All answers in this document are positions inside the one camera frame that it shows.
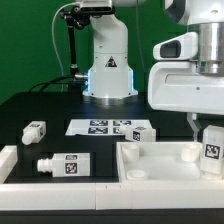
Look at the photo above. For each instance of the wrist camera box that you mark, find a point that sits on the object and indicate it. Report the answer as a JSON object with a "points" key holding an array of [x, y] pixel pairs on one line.
{"points": [[181, 48]]}

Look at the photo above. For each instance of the white square tabletop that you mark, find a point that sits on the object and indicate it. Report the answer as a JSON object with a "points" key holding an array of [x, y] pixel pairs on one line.
{"points": [[160, 162]]}

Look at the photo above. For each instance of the white left fence wall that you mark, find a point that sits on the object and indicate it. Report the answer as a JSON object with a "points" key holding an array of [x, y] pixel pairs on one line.
{"points": [[8, 159]]}

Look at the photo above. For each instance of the white fence wall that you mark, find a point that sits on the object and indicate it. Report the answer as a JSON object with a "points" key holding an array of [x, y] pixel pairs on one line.
{"points": [[102, 196], [8, 159]]}

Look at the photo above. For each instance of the white front fence wall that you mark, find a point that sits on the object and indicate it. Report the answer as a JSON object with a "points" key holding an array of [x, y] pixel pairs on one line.
{"points": [[102, 196]]}

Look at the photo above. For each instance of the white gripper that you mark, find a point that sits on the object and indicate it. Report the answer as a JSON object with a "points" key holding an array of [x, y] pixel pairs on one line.
{"points": [[177, 86]]}

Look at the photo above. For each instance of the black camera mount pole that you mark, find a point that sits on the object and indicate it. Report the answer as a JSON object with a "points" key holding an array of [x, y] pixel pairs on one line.
{"points": [[74, 20]]}

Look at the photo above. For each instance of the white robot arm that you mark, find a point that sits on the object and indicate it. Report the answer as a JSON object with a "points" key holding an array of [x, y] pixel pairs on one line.
{"points": [[110, 79]]}

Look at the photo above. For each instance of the paper sheet with tags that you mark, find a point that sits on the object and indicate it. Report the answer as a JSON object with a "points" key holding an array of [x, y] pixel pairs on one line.
{"points": [[101, 127]]}

